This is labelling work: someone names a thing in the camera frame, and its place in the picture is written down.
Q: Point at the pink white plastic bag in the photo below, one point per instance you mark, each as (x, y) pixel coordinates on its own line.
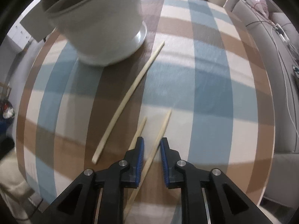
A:
(260, 6)

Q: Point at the plaid checkered tablecloth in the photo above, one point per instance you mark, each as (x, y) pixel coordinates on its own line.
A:
(198, 60)

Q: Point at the white utensil holder cup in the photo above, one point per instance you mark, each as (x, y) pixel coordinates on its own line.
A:
(103, 32)

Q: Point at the grey sofa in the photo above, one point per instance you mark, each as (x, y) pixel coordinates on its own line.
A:
(282, 186)

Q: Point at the white power strip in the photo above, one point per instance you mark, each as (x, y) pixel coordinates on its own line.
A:
(281, 33)

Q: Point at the short-seen wooden chopstick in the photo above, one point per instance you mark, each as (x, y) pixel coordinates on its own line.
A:
(138, 133)

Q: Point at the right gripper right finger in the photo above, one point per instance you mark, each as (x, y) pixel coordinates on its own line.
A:
(206, 196)

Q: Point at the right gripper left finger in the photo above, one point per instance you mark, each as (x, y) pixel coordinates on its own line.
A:
(98, 196)

